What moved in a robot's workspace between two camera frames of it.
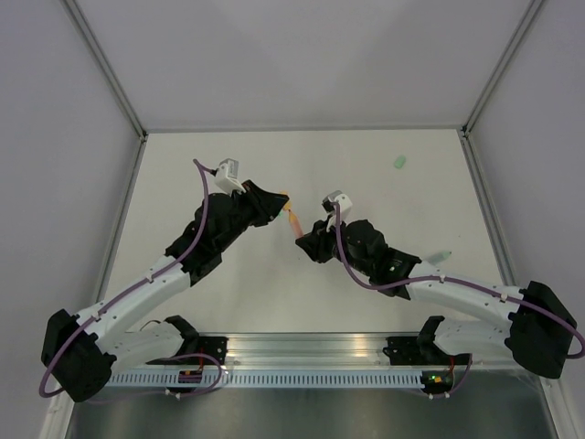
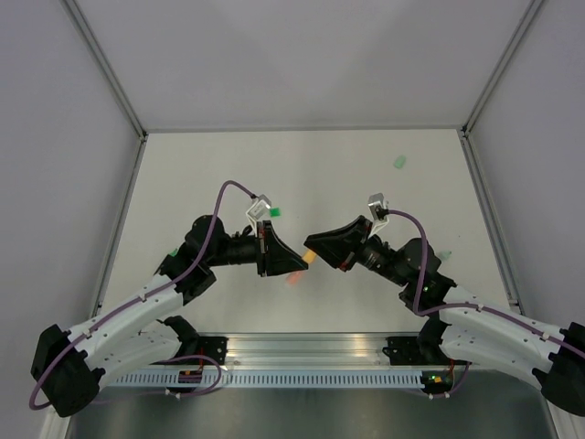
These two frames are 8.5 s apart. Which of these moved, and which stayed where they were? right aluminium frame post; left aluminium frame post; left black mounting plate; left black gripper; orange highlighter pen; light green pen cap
Moved: orange highlighter pen; left black gripper
Stayed: light green pen cap; left aluminium frame post; right aluminium frame post; left black mounting plate
